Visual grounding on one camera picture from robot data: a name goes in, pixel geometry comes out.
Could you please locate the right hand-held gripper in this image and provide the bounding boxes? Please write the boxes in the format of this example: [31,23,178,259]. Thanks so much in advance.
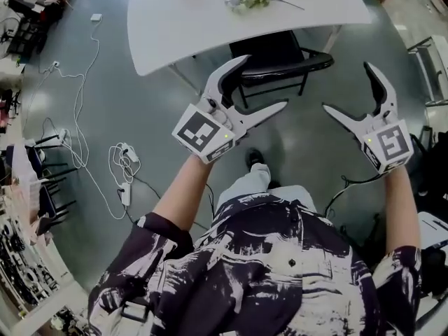
[321,61,414,176]

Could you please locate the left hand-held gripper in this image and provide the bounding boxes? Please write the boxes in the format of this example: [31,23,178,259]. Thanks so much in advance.
[171,54,290,167]

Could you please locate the person's left forearm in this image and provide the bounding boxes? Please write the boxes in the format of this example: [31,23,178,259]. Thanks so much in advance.
[152,154,211,230]

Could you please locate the person's right forearm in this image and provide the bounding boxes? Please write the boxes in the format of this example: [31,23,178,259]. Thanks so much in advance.
[379,168,423,255]

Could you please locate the black office chair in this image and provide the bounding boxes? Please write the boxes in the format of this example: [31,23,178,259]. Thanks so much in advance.
[408,124,448,197]

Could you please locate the dark blue chair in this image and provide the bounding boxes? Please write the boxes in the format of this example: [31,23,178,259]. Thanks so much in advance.
[33,134,78,225]

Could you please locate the person's black left shoe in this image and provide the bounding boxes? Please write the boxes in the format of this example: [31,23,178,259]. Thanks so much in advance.
[244,147,265,170]

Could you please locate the light blue jeans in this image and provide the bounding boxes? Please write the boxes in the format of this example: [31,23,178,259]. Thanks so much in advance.
[216,162,318,217]

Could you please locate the black and white patterned shirt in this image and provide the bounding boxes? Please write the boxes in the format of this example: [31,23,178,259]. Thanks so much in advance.
[87,192,423,336]

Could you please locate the black bag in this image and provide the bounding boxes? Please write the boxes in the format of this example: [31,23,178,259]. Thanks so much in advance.
[419,246,448,300]

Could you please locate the cluttered black cart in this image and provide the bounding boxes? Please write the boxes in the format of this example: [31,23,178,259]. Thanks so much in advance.
[0,0,85,60]

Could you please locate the cloth-covered table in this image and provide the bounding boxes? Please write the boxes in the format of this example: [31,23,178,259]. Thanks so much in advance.
[0,143,47,246]

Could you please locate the black cable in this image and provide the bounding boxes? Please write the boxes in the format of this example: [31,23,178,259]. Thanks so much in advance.
[323,172,385,221]

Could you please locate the coiled white cable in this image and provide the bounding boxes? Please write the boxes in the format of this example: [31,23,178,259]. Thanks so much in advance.
[108,141,143,186]

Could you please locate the long white cable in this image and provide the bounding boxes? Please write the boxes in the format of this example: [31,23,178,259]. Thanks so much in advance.
[20,20,129,221]

